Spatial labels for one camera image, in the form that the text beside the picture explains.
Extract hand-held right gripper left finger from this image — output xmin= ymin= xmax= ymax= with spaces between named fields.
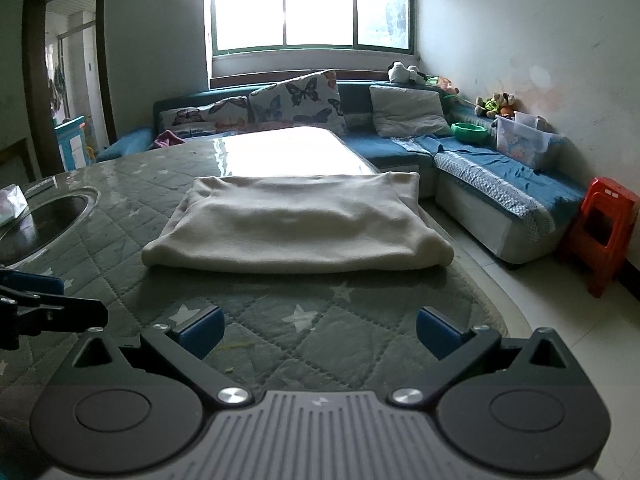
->
xmin=72 ymin=305 xmax=253 ymax=407

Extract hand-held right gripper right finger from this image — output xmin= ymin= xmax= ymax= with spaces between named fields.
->
xmin=389 ymin=306 xmax=571 ymax=407

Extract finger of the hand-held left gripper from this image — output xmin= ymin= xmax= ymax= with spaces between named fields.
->
xmin=0 ymin=294 xmax=108 ymax=351
xmin=0 ymin=267 xmax=66 ymax=296

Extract cream fleece garment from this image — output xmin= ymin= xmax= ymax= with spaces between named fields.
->
xmin=141 ymin=171 xmax=455 ymax=275

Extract hanging clothes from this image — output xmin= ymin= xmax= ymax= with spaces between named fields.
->
xmin=49 ymin=62 xmax=67 ymax=111

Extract black round induction cooktop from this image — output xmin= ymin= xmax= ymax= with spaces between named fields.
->
xmin=0 ymin=187 xmax=101 ymax=267

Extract white tissue pack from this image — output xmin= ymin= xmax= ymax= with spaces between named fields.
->
xmin=0 ymin=185 xmax=29 ymax=228

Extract dark wooden chair back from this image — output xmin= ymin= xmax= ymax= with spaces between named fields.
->
xmin=0 ymin=137 xmax=37 ymax=187

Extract blue white cabinet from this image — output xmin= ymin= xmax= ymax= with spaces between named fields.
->
xmin=54 ymin=116 xmax=93 ymax=173

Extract blue sofa cover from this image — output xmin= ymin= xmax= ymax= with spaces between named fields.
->
xmin=390 ymin=135 xmax=588 ymax=241

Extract pink cloth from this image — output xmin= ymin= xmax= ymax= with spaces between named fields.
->
xmin=150 ymin=130 xmax=187 ymax=151

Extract red plastic stool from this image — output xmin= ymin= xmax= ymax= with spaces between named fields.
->
xmin=557 ymin=176 xmax=640 ymax=298

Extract green bowl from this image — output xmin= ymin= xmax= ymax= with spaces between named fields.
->
xmin=451 ymin=121 xmax=488 ymax=143

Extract large clear storage box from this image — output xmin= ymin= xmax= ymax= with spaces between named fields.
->
xmin=495 ymin=115 xmax=566 ymax=171

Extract long butterfly print pillow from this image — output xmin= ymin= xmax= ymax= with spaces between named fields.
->
xmin=159 ymin=96 xmax=251 ymax=141

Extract plain grey pillow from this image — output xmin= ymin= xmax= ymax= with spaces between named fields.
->
xmin=369 ymin=85 xmax=453 ymax=139

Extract brown green plush toy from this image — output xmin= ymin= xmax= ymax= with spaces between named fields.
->
xmin=472 ymin=92 xmax=518 ymax=120

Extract pink green plush toy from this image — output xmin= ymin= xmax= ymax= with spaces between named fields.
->
xmin=425 ymin=76 xmax=460 ymax=96

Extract square butterfly print pillow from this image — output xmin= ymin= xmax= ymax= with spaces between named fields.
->
xmin=248 ymin=70 xmax=348 ymax=136

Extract teal corner sofa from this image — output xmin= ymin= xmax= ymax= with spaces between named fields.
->
xmin=95 ymin=80 xmax=588 ymax=266

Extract panda plush toy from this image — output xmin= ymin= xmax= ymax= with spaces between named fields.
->
xmin=388 ymin=61 xmax=428 ymax=86

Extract green framed window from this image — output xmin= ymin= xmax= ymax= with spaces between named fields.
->
xmin=205 ymin=0 xmax=418 ymax=56

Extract dark brown door frame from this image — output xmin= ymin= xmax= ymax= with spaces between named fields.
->
xmin=22 ymin=0 xmax=118 ymax=181

